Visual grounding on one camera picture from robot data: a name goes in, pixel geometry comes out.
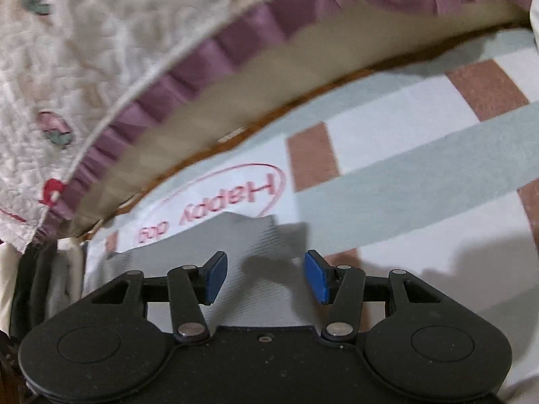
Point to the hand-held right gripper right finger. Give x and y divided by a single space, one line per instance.
316 277

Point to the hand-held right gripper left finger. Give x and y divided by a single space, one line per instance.
215 280

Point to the grey ribbed garment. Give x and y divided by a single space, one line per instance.
257 240

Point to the cream cloth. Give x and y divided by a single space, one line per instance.
69 273

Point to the checked printed blanket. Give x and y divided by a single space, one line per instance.
421 168

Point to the dark cloth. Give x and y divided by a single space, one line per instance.
33 286

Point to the beige mattress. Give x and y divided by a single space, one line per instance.
269 80

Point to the white quilted bedspread purple ruffle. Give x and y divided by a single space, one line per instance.
109 50

